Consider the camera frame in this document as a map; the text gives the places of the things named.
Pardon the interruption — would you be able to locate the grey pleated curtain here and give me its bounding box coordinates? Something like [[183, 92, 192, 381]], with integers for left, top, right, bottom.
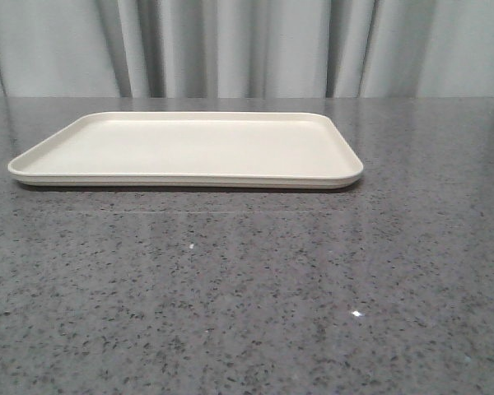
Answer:
[[0, 1, 494, 98]]

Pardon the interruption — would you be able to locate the cream rectangular plastic tray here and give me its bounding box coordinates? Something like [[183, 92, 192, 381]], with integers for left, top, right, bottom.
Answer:
[[7, 111, 364, 189]]

